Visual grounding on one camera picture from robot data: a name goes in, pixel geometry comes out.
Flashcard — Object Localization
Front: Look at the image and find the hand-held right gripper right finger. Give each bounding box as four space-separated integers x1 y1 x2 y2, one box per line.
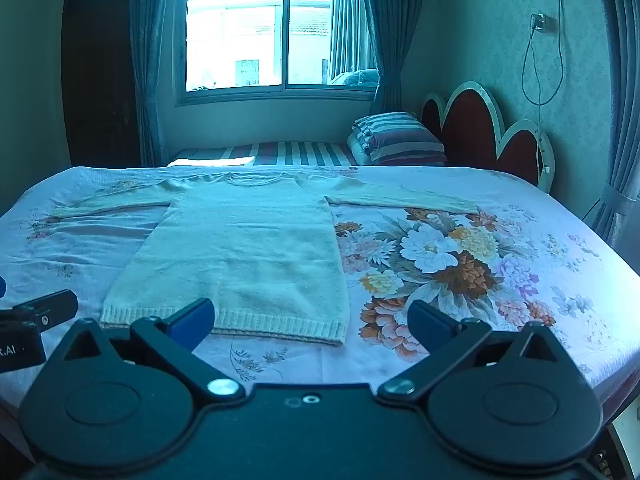
377 300 571 402

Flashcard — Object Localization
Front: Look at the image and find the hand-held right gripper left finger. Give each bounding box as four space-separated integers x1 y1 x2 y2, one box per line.
62 298 246 402

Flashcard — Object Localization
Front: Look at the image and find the cream knitted sweater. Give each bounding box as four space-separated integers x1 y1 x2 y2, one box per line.
50 171 481 347

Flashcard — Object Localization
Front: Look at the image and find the floral bed sheet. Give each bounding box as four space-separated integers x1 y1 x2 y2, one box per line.
0 162 640 411

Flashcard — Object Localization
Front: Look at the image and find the striped pillow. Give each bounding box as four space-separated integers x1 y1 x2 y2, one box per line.
354 112 447 166

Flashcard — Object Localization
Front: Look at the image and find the striped bed sheet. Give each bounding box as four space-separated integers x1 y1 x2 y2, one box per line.
167 141 358 168

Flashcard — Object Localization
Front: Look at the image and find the red scalloped headboard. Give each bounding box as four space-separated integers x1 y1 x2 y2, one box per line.
420 81 556 193

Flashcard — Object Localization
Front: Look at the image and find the dark wooden wardrobe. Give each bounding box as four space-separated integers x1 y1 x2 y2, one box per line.
61 0 141 168

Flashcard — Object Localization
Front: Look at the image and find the white bedside cabinet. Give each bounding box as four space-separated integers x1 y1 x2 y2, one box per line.
607 405 640 480

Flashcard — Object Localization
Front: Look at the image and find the blue bedding behind window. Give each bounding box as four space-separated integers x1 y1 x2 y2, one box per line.
330 68 379 86

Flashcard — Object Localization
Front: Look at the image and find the blue window curtain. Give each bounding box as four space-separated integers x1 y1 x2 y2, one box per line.
360 0 428 116
129 0 173 167

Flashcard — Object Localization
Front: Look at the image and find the window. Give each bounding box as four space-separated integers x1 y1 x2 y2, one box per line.
175 0 378 106

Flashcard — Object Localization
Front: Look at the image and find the grey pleated curtain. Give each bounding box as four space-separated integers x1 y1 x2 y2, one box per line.
592 0 640 246

